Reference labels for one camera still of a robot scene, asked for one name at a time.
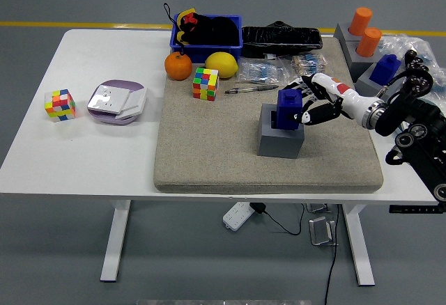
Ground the white table leg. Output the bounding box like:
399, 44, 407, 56
100, 199, 132, 283
341, 203, 376, 288

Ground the black tray wrapped in plastic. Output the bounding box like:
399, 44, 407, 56
240, 19, 323, 58

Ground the orange fruit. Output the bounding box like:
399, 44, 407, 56
164, 51, 193, 81

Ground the orange cylinder stamp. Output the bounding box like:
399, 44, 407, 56
348, 6, 373, 37
355, 26, 383, 58

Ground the blue seal stamp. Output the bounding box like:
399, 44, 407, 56
276, 88, 303, 132
369, 54, 402, 88

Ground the grey square seal holder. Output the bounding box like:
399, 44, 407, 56
257, 102, 305, 159
355, 61, 401, 102

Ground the yellow lemon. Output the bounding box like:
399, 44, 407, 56
204, 51, 240, 79

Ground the crumpled clear plastic bag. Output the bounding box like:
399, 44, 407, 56
378, 33, 446, 95

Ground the white wall switch panel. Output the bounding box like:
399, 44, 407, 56
114, 88, 148, 121

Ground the purple plate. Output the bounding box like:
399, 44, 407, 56
86, 79, 147, 126

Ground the small metal bracket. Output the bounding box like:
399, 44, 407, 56
306, 203, 332, 214

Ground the large metal bracket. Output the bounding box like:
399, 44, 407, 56
309, 216, 339, 247

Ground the large colourful puzzle cube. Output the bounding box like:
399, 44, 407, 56
192, 67, 220, 102

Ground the white wall socket panel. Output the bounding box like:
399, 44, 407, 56
87, 84, 130, 115

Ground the blue plastic bin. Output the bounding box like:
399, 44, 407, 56
169, 13, 244, 64

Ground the small colourful puzzle cube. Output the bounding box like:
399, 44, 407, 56
44, 88, 77, 123

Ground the grey-brown fabric mat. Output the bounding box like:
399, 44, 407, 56
153, 36, 384, 194

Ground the clear bag of brown resistors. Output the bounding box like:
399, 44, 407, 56
289, 54, 328, 80

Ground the clear bag of blue resistors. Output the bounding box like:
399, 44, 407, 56
238, 57, 292, 87

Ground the clear ballpoint pen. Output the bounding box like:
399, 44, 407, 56
224, 84, 279, 95

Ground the black table control panel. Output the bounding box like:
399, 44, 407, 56
389, 205, 446, 214

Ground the black floor cable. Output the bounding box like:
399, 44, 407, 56
323, 203, 341, 305

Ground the black plug with cable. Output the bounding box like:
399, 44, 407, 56
250, 202, 306, 235

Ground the white power strip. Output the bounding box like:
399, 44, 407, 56
222, 201, 254, 232

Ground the grey cylinder stamp holder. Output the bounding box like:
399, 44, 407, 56
333, 22, 363, 43
343, 38, 384, 84

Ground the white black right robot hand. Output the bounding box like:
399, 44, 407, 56
283, 72, 376, 125

